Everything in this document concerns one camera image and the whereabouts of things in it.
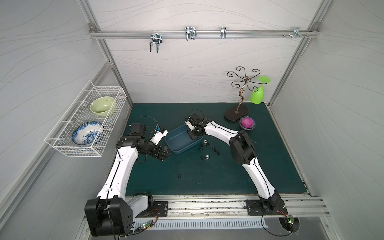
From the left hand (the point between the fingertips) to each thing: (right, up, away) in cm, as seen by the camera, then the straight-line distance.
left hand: (165, 150), depth 77 cm
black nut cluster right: (+29, -4, +17) cm, 34 cm away
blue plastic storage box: (+5, +2, +22) cm, 23 cm away
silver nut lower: (+23, -7, +14) cm, 28 cm away
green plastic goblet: (+56, +31, +18) cm, 67 cm away
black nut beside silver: (+20, -8, +14) cm, 26 cm away
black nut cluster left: (+20, -2, +19) cm, 27 cm away
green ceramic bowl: (-30, +22, -5) cm, 38 cm away
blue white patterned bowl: (-31, +10, -13) cm, 35 cm away
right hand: (+14, +7, +25) cm, 30 cm away
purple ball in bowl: (+52, +13, +24) cm, 59 cm away
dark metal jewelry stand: (+47, +19, +34) cm, 61 cm away
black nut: (+7, -17, +8) cm, 20 cm away
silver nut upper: (+23, +1, +21) cm, 31 cm away
